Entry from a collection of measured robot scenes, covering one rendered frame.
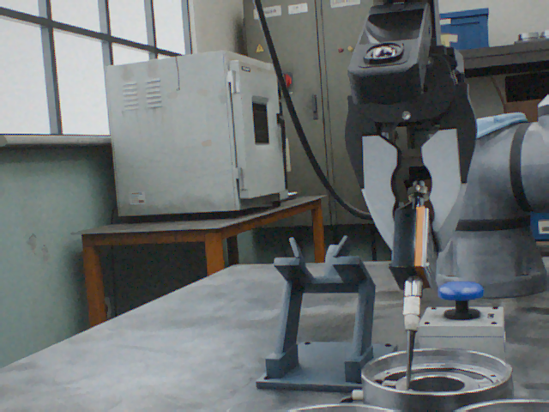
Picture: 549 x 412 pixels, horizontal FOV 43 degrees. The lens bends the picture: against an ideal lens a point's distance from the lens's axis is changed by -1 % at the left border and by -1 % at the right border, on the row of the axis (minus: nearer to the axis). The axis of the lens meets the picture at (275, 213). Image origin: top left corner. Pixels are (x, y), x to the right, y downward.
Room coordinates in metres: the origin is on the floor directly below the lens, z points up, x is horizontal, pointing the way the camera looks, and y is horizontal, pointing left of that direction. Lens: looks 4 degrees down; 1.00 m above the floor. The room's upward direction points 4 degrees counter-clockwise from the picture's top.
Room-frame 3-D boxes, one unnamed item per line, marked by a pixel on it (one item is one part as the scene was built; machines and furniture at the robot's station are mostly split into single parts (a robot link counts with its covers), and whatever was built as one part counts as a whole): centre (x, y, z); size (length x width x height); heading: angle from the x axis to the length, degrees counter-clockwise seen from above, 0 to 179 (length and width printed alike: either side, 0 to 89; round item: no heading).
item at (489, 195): (0.94, -0.29, 0.97); 0.13 x 0.12 x 0.14; 49
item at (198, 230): (3.23, 0.25, 0.39); 1.50 x 0.62 x 0.78; 161
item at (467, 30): (3.99, -1.02, 1.61); 0.52 x 0.38 x 0.22; 74
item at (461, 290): (0.61, -0.16, 0.85); 0.04 x 0.04 x 0.05
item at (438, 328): (0.61, -0.16, 0.82); 0.08 x 0.07 x 0.05; 161
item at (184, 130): (3.03, 0.26, 1.10); 0.62 x 0.61 x 0.65; 161
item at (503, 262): (0.94, -0.29, 0.85); 0.15 x 0.15 x 0.10
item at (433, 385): (0.48, -0.10, 0.82); 0.10 x 0.10 x 0.04
